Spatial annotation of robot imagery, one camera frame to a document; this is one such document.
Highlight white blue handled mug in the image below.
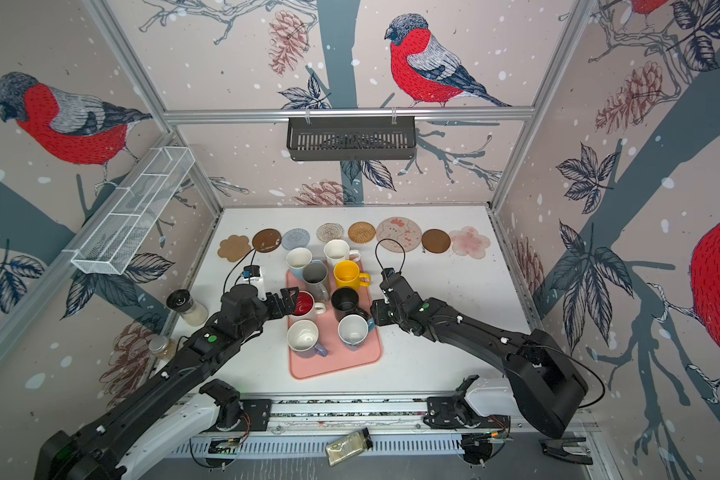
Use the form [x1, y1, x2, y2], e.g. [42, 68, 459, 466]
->
[337, 314, 375, 350]

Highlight black mug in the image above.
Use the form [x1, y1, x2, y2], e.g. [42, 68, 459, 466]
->
[331, 287, 370, 321]

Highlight grey mug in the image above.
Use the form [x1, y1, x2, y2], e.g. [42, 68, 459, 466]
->
[302, 260, 331, 303]

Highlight yellow mug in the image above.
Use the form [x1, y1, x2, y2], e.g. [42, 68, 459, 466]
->
[333, 260, 371, 291]

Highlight dark brown glossy coaster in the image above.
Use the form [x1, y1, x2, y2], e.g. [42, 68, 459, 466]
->
[251, 228, 282, 253]

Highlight grey round felt coaster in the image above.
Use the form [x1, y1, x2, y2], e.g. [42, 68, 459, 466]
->
[281, 228, 311, 251]

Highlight tan paw shaped coaster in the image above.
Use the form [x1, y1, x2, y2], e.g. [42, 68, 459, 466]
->
[217, 235, 252, 263]

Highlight round bunny print coaster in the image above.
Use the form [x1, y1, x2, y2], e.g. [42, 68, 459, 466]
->
[376, 216, 423, 253]

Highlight brown round wooden coaster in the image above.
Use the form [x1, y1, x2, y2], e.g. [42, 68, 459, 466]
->
[421, 229, 452, 254]

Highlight multicolour zigzag woven coaster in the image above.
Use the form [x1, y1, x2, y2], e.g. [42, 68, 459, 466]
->
[316, 222, 344, 243]

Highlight pink flower shaped coaster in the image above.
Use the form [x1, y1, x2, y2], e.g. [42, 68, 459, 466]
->
[449, 226, 491, 260]

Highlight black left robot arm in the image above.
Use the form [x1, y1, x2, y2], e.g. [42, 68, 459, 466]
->
[34, 284, 299, 479]

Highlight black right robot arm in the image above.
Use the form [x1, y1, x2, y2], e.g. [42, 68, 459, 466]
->
[371, 268, 588, 439]

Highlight brown rattan woven coaster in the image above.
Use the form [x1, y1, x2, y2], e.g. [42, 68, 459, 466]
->
[348, 221, 376, 244]

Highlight red interior white mug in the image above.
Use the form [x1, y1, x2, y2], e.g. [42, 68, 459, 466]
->
[290, 291, 327, 321]

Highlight light blue mug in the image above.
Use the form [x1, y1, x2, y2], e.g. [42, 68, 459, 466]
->
[286, 247, 313, 280]

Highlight pink rectangular tray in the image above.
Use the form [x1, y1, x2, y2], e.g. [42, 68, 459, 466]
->
[285, 259, 384, 382]

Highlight white faceted mug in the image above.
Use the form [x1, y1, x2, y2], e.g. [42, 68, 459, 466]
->
[323, 239, 361, 268]

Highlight black lid spice jar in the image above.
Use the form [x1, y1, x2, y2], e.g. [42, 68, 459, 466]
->
[166, 289, 209, 327]

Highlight gold lid spice jar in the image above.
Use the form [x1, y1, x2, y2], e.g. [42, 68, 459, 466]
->
[148, 335, 177, 361]

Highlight fallen spice jar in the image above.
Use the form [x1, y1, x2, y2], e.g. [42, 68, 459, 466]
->
[325, 428, 373, 467]

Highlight black clamp tool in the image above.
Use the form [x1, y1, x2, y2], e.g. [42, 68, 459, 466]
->
[539, 437, 594, 466]

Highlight white purple handled mug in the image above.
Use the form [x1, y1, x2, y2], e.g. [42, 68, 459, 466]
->
[286, 320, 329, 359]

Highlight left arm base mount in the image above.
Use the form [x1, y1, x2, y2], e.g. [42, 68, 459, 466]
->
[188, 379, 273, 470]

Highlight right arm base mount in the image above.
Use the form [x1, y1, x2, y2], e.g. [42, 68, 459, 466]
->
[422, 375, 511, 467]

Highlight black hanging wire basket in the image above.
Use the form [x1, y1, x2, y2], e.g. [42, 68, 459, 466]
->
[286, 116, 417, 161]

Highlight white wire mesh shelf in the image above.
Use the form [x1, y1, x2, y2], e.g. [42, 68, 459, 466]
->
[71, 146, 195, 275]

